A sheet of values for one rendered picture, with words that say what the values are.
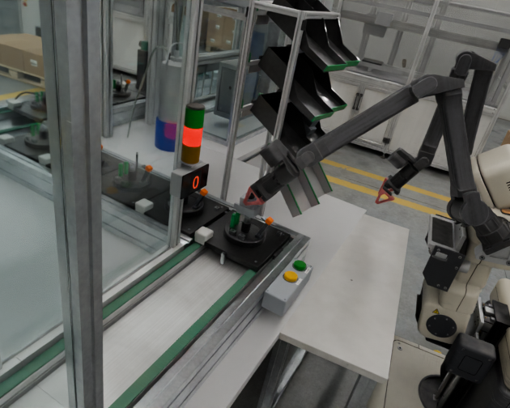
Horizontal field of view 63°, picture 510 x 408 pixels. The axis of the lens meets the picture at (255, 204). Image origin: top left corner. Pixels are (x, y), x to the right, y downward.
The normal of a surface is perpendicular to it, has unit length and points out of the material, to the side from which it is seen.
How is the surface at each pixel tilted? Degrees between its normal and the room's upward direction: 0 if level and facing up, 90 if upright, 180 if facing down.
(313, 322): 0
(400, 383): 0
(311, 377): 0
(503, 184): 90
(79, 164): 90
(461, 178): 65
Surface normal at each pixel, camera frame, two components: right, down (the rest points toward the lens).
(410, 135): -0.37, 0.40
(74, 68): 0.86, 0.37
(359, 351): 0.17, -0.86
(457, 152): -0.07, 0.14
